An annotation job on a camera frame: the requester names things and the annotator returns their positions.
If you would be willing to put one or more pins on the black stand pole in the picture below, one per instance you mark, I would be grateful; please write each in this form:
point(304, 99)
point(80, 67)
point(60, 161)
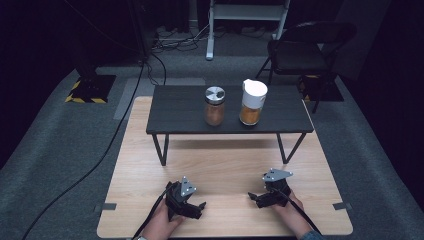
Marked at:
point(140, 30)

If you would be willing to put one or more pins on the black raised shelf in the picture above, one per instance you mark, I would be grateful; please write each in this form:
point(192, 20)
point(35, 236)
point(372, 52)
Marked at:
point(180, 110)

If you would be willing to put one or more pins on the person's left hand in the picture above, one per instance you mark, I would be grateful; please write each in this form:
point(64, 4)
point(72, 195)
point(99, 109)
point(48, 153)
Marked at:
point(160, 223)

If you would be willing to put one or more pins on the black base with hazard tape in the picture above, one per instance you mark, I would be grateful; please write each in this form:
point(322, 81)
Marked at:
point(93, 88)

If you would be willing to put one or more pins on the grey tape strip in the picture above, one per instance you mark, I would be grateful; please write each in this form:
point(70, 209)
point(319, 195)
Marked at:
point(341, 206)
point(109, 206)

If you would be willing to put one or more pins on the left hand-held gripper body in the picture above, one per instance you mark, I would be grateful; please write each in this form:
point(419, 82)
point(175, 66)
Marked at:
point(178, 196)

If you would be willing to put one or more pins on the black folding chair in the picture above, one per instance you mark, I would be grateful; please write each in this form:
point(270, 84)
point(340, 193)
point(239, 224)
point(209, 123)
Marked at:
point(300, 56)

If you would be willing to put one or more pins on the glass spice jar white lid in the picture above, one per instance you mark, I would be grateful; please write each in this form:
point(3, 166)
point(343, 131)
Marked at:
point(253, 96)

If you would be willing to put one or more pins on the person's right hand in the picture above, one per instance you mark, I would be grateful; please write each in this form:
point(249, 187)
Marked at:
point(293, 213)

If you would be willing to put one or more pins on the glass spice jar silver lid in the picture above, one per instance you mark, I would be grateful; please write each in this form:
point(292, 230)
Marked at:
point(214, 113)

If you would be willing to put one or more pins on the white metal stand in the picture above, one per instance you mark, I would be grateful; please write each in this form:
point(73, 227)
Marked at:
point(246, 11)

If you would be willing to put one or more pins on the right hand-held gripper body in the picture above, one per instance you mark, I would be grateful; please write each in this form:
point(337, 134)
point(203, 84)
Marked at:
point(278, 190)

